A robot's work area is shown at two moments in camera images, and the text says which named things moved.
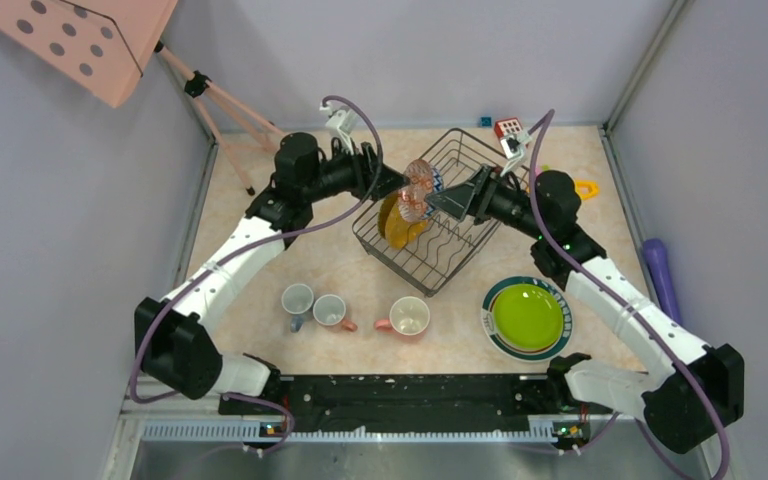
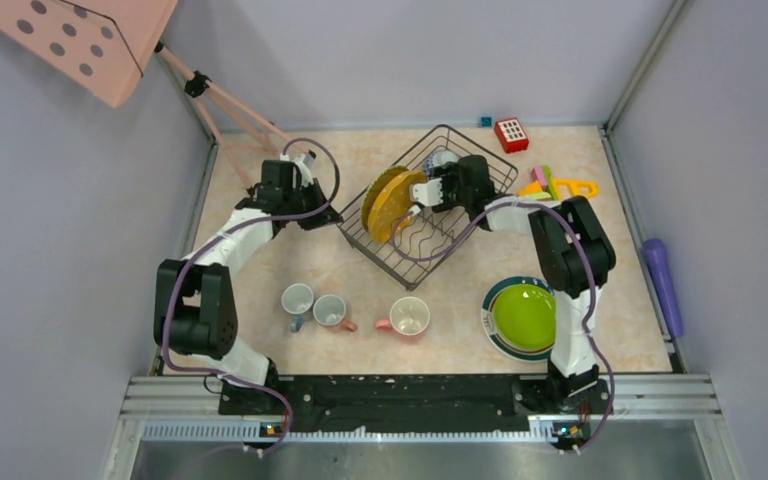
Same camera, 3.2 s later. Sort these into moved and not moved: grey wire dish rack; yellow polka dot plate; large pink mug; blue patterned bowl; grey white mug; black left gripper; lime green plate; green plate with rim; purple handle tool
Moved: blue patterned bowl; black left gripper; grey wire dish rack
Not moved: yellow polka dot plate; large pink mug; lime green plate; purple handle tool; grey white mug; green plate with rim
